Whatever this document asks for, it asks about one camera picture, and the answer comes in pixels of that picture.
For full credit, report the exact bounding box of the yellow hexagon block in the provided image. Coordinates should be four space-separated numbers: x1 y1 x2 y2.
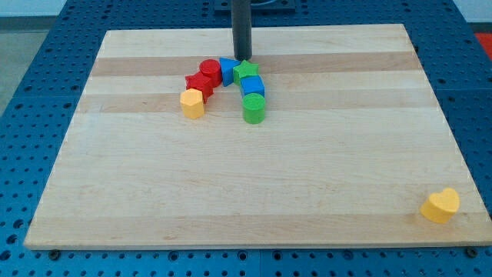
180 88 205 119

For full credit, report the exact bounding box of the green cylinder block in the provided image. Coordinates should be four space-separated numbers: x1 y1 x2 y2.
242 93 266 124

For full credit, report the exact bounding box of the blue cube block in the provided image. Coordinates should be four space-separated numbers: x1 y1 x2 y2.
240 75 265 97

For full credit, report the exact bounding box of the green star block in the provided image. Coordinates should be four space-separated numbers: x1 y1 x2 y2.
233 60 259 85

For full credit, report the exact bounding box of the red star block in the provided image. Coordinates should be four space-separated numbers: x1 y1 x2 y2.
184 72 214 104

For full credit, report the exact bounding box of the blue triangle block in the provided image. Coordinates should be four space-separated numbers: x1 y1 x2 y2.
219 57 241 87

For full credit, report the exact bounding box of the red cylinder block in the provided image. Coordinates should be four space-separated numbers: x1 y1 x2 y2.
199 59 222 88

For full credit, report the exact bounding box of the light wooden board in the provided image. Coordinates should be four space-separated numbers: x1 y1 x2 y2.
25 24 491 250

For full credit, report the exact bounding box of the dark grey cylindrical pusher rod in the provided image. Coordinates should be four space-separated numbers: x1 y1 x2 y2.
231 0 252 61

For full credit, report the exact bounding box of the yellow heart block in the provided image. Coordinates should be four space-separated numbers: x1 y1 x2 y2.
419 188 460 224

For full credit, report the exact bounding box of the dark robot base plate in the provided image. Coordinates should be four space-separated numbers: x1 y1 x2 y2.
212 0 298 14

